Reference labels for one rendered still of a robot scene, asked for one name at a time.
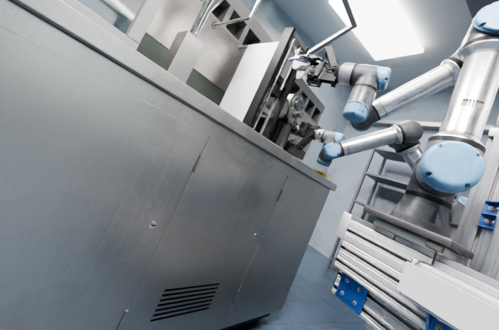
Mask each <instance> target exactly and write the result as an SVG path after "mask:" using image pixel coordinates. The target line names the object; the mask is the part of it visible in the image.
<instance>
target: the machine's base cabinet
mask: <svg viewBox="0 0 499 330"><path fill-rule="evenodd" d="M329 192H330V190H329V189H328V188H327V187H325V186H323V185H321V184H320V183H318V182H316V181H314V180H313V179H312V178H309V177H308V176H306V175H305V174H303V173H301V172H299V171H298V170H296V169H294V168H292V167H291V166H289V165H288V164H286V163H285V162H283V161H280V160H279V159H277V158H276V157H274V156H272V155H271V154H269V153H268V152H265V151H264V150H263V149H260V148H259V147H257V146H256V145H254V144H252V143H250V142H249V141H248V140H245V139H244V138H242V137H240V136H239V135H237V134H236V133H234V132H232V131H230V130H228V129H227V128H225V127H224V126H222V125H220V124H219V123H216V122H215V121H214V120H212V119H210V118H208V117H207V116H205V115H204V114H201V113H200V112H199V111H196V110H195V109H193V108H192V107H190V106H188V105H186V104H185V103H183V102H181V101H179V100H178V99H176V98H175V97H173V96H172V95H170V94H168V93H166V92H165V91H163V90H161V89H159V88H158V87H156V86H155V85H152V84H151V83H149V82H148V81H146V80H144V79H143V78H141V77H139V76H137V75H136V74H134V73H132V72H131V71H129V70H128V69H126V68H124V67H122V66H121V65H119V64H117V63H116V62H114V61H112V60H111V59H109V58H108V57H106V56H104V55H102V54H100V53H99V52H97V51H95V50H94V49H92V48H90V47H88V46H87V45H85V44H84V43H82V42H80V41H79V40H77V39H75V38H73V37H72V36H70V35H68V34H67V33H65V32H64V31H62V30H60V29H59V28H57V27H55V26H53V25H52V24H50V23H48V22H46V21H45V20H44V19H41V18H39V17H38V16H36V15H35V14H33V13H31V12H30V11H28V10H26V9H24V8H23V7H21V6H19V5H18V4H16V3H15V2H13V1H11V0H0V330H229V329H233V328H235V327H238V326H242V325H244V324H247V323H250V322H252V321H255V320H256V321H260V319H261V318H264V317H268V316H269V315H270V313H272V312H274V311H278V310H281V309H282V308H283V305H284V303H285V300H286V298H287V295H288V293H289V291H290V288H291V285H292V284H293V280H294V279H295V276H296V273H297V271H298V269H299V266H300V264H301V261H302V258H303V256H304V253H305V251H306V249H307V246H308V244H309V241H310V238H311V236H312V235H313V231H314V229H315V227H316V224H317V221H318V220H319V216H320V214H321V212H322V209H323V207H324V204H325V202H326V200H327V197H328V194H329Z"/></svg>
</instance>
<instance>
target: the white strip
mask: <svg viewBox="0 0 499 330"><path fill-rule="evenodd" d="M278 43H279V42H270V43H261V44H253V45H239V46H238V49H246V51H245V53H244V55H243V57H242V59H241V62H240V64H239V66H238V68H237V70H236V72H235V74H234V76H233V78H232V81H231V83H230V84H229V87H228V89H227V90H226V93H225V95H224V98H223V99H222V101H221V104H220V105H219V106H220V107H221V108H222V109H224V110H225V111H227V112H229V113H230V114H231V115H233V116H234V117H236V118H238V119H239V120H240V121H243V119H244V117H245V114H246V113H247V110H248V108H249V107H250V103H251V102H252V99H253V97H254V96H255V93H256V91H257V89H258V87H259V84H260V82H261V80H262V78H263V76H264V73H265V71H266V70H267V67H268V65H269V63H270V60H271V59H272V57H273V54H274V52H275V50H276V48H277V46H278Z"/></svg>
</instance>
